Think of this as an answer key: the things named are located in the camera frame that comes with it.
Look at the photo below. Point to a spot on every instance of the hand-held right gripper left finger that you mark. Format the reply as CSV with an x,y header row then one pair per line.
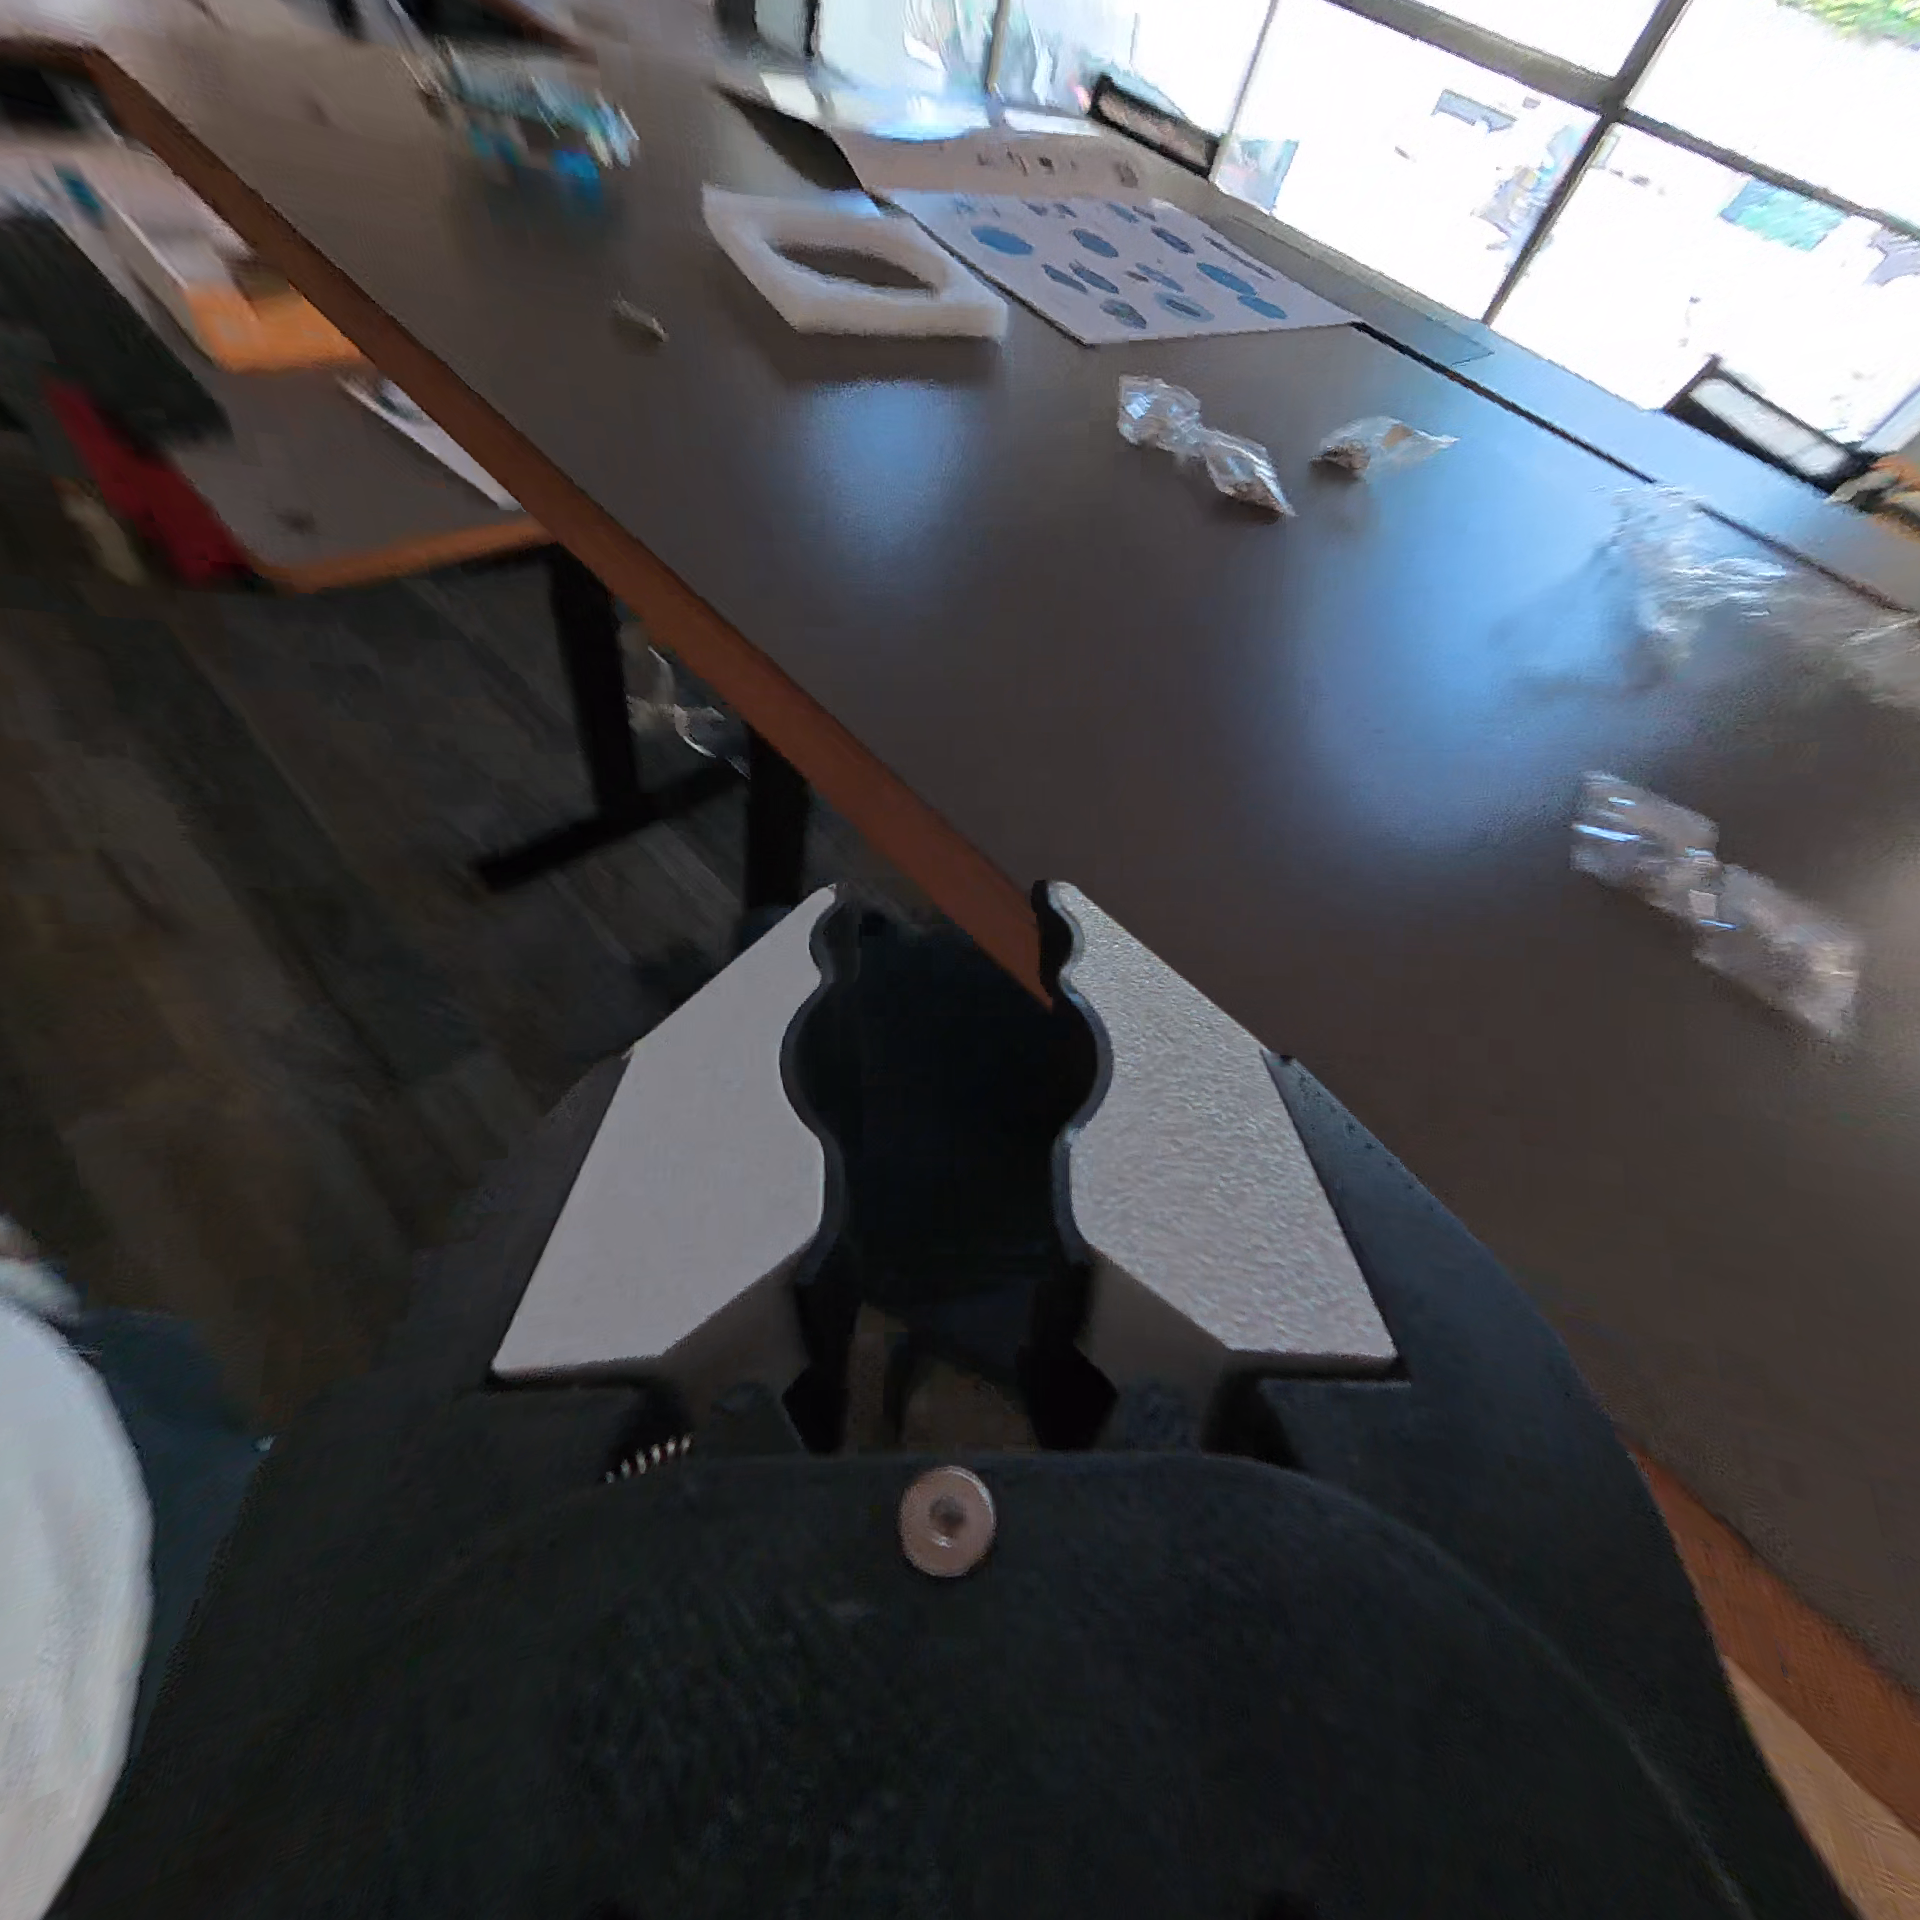
x,y
674,1202

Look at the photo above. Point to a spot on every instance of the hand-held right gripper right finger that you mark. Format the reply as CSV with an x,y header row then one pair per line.
x,y
1215,1202

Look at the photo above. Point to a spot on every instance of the blue round turntable disc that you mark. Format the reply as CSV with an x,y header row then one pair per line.
x,y
578,165

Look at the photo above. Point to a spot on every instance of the black desk leg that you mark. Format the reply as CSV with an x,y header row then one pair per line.
x,y
600,705
776,840

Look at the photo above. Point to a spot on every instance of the grey side desk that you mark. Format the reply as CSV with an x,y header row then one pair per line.
x,y
346,479

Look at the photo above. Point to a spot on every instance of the clear plastic scrap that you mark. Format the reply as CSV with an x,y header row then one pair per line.
x,y
689,719

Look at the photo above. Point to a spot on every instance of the person's blue jeans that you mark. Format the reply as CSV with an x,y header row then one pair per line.
x,y
180,1440

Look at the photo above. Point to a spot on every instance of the clear plastic parts bag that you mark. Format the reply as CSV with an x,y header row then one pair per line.
x,y
1777,954
1642,832

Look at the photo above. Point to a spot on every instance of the small clear screw bag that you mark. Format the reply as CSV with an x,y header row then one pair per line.
x,y
1374,445
1159,412
1246,471

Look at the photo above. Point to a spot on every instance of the large crumpled clear plastic wrap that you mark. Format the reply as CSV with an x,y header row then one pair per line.
x,y
1695,576

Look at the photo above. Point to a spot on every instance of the small metal screw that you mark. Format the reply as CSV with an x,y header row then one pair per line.
x,y
642,320

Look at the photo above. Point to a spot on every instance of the red object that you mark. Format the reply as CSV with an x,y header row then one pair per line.
x,y
142,495

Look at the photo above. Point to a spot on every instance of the white foam pad with hole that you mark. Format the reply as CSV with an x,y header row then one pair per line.
x,y
962,308

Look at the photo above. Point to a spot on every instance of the assembly sheet with blue circles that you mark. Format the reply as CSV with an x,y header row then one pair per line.
x,y
1052,285

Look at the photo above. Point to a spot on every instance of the orange and white box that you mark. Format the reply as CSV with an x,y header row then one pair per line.
x,y
227,300

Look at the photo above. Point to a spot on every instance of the large window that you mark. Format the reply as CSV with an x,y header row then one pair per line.
x,y
1651,227

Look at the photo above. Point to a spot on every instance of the manual sheet with board pictures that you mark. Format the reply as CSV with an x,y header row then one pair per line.
x,y
962,156

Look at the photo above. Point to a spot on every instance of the black rectangular frame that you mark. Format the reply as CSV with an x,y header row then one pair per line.
x,y
1155,124
1771,421

